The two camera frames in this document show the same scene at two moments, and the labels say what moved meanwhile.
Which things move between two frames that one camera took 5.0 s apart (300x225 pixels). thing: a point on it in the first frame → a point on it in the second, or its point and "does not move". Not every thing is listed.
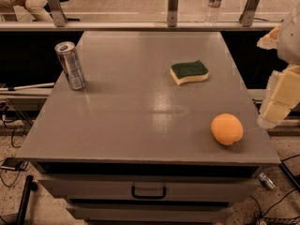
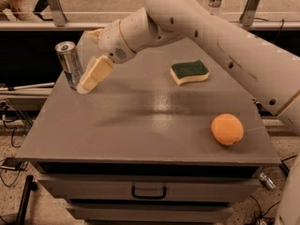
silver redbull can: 70,65 does not move
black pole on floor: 30,186 does not move
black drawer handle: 148,196 does not move
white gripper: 290,39 → 112,42
